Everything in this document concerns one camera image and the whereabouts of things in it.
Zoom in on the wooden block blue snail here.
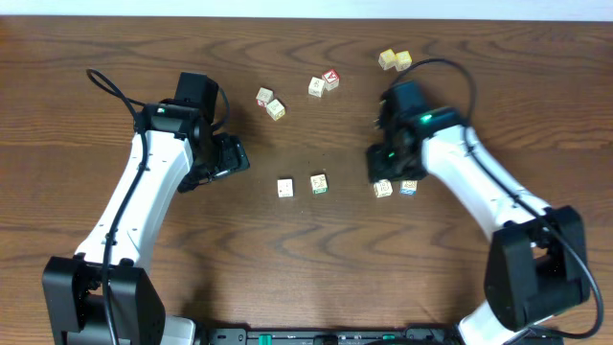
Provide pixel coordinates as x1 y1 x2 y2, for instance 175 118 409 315
399 180 418 196

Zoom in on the wooden block letter B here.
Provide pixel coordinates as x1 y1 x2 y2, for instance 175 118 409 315
374 179 393 198

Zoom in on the wooden block red cat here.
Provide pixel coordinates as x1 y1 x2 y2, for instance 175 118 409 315
277 178 294 197

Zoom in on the wooden block green side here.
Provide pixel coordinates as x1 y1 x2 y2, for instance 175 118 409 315
310 173 329 195

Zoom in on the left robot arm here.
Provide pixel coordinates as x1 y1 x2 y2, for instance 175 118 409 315
42 103 249 344

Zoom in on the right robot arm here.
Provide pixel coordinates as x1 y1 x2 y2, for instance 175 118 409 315
367 105 602 344

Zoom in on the wooden block red side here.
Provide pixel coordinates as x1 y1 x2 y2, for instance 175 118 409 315
256 87 274 107

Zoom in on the yellow letter G block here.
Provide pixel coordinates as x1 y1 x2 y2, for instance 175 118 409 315
266 99 285 121

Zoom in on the yellow-top block right of pair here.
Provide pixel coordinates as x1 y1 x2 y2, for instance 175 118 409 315
396 51 413 72

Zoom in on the yellow-top block of pair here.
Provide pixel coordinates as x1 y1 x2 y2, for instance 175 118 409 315
378 49 397 70
396 51 413 72

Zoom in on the yellow-top block left of pair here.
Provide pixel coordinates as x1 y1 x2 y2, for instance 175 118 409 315
378 49 397 70

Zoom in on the red letter A block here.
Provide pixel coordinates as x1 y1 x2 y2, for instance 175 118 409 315
322 69 340 91

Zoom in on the wooden block yellow side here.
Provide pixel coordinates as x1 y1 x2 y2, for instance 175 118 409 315
307 77 325 98

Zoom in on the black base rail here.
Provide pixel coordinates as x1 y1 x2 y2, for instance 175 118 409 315
193 324 464 345

